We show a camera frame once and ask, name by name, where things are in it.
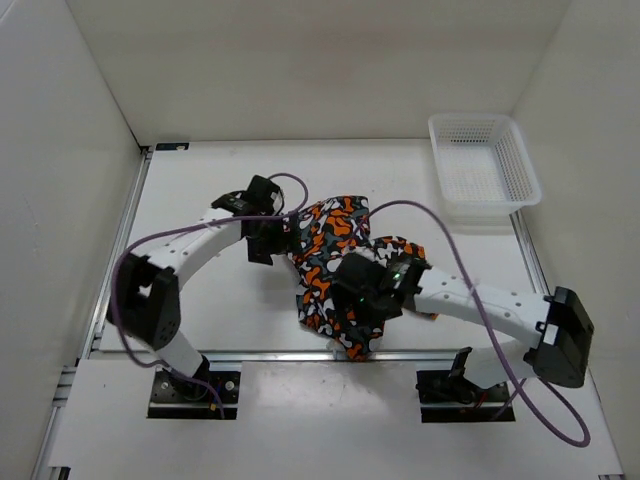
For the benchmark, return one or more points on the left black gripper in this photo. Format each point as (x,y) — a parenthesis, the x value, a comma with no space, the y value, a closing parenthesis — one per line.
(259,253)

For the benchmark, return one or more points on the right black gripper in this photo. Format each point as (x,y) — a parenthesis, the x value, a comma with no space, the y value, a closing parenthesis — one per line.
(342,296)

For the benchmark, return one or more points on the orange camouflage patterned shorts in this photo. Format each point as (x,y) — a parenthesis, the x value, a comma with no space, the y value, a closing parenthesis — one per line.
(322,235)

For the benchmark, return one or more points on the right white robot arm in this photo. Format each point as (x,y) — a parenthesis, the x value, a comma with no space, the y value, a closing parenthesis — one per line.
(551,334)

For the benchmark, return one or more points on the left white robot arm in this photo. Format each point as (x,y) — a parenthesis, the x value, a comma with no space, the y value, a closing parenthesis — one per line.
(148,277)

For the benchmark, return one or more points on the small blue label sticker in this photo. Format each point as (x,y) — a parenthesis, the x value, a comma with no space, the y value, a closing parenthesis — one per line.
(172,146)

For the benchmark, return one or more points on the white plastic mesh basket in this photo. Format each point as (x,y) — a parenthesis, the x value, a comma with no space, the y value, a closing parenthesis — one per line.
(483,166)

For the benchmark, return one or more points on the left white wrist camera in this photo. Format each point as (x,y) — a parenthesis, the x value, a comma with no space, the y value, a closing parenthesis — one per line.
(277,202)

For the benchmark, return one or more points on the aluminium front rail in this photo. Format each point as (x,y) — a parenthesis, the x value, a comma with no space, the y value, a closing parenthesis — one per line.
(327,355)

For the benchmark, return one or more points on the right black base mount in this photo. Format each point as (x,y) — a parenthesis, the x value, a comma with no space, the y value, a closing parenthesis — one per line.
(446,396)

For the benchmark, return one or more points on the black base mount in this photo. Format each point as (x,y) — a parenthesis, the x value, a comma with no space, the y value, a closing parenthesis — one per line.
(171,398)
(446,396)

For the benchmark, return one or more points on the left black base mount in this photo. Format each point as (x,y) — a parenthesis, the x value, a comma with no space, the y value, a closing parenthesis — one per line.
(171,398)

